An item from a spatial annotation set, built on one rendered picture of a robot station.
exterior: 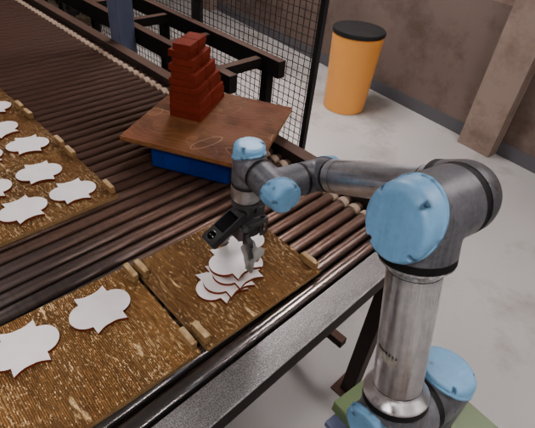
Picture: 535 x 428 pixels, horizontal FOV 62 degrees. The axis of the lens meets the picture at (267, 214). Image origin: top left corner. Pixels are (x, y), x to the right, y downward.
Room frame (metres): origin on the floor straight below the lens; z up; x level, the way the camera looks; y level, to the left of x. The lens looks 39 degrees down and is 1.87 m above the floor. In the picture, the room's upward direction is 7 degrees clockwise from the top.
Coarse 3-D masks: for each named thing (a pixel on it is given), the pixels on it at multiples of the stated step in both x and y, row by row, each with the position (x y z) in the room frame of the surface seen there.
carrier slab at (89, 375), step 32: (96, 288) 0.76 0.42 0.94; (128, 288) 0.77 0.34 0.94; (64, 320) 0.65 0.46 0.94; (128, 320) 0.67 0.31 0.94; (160, 320) 0.68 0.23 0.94; (64, 352) 0.56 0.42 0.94; (96, 352) 0.57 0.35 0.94; (128, 352) 0.58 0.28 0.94; (160, 352) 0.59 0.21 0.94; (192, 352) 0.60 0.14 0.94; (0, 384) 0.47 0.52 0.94; (32, 384) 0.48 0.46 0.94; (64, 384) 0.49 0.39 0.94; (96, 384) 0.49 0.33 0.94; (128, 384) 0.50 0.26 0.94; (0, 416) 0.40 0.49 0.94; (32, 416) 0.41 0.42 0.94; (64, 416) 0.42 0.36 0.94; (96, 416) 0.43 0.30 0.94
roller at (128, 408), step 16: (352, 240) 1.08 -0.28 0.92; (336, 256) 1.00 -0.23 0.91; (320, 272) 0.94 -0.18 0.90; (256, 320) 0.74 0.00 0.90; (208, 352) 0.62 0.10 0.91; (192, 368) 0.58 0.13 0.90; (160, 384) 0.52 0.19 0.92; (144, 400) 0.49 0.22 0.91; (112, 416) 0.44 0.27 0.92; (128, 416) 0.45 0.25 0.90
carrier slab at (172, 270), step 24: (192, 240) 0.98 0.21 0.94; (264, 240) 1.01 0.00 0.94; (144, 264) 0.86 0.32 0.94; (168, 264) 0.87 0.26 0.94; (192, 264) 0.88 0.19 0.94; (264, 264) 0.91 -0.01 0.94; (288, 264) 0.92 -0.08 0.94; (168, 288) 0.78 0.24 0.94; (192, 288) 0.79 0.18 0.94; (264, 288) 0.82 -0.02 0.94; (288, 288) 0.83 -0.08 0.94; (192, 312) 0.72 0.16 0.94; (216, 312) 0.72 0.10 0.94; (240, 312) 0.73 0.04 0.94; (264, 312) 0.75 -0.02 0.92; (216, 336) 0.65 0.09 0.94
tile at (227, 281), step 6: (258, 270) 0.86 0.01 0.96; (216, 276) 0.82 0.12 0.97; (246, 276) 0.83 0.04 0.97; (252, 276) 0.83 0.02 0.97; (258, 276) 0.84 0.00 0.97; (222, 282) 0.80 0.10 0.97; (228, 282) 0.80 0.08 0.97; (234, 282) 0.81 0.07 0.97; (240, 282) 0.81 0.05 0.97; (246, 282) 0.81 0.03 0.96; (240, 288) 0.79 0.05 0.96
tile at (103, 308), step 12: (84, 300) 0.71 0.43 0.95; (96, 300) 0.71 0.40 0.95; (108, 300) 0.71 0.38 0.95; (120, 300) 0.72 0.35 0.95; (72, 312) 0.67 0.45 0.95; (84, 312) 0.67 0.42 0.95; (96, 312) 0.67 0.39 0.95; (108, 312) 0.68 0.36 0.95; (120, 312) 0.68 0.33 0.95; (72, 324) 0.63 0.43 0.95; (84, 324) 0.63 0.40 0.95; (96, 324) 0.64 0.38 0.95; (108, 324) 0.64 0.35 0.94
